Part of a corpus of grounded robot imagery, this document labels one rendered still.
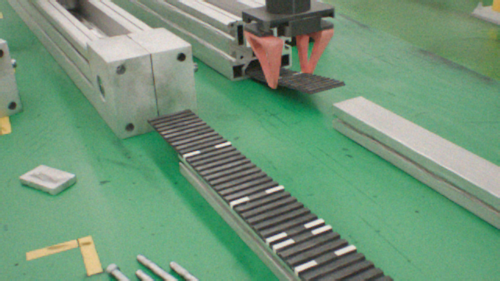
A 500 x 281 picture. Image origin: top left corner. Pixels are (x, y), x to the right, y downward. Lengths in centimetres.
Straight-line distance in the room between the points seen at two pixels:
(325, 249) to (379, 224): 10
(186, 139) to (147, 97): 11
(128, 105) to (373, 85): 33
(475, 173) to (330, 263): 19
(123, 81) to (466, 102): 41
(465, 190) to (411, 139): 8
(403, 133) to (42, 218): 36
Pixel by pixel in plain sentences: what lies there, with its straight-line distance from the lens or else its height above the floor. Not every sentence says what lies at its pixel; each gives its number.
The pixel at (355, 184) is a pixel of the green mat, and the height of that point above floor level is 78.
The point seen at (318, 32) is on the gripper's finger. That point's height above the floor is 86.
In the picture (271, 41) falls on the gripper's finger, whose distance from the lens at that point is 73.
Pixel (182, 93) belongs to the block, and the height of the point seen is 82.
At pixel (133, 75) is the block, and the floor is 85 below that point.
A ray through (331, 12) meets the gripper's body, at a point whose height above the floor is 88.
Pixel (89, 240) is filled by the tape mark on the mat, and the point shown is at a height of 78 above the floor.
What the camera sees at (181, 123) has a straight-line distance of 65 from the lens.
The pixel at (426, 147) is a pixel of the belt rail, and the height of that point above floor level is 81.
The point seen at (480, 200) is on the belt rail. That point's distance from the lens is 56.
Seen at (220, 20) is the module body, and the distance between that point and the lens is 84.
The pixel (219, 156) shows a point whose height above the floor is 81.
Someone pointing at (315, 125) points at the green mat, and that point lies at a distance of 71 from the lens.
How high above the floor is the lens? 108
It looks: 27 degrees down
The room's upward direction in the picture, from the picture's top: 3 degrees counter-clockwise
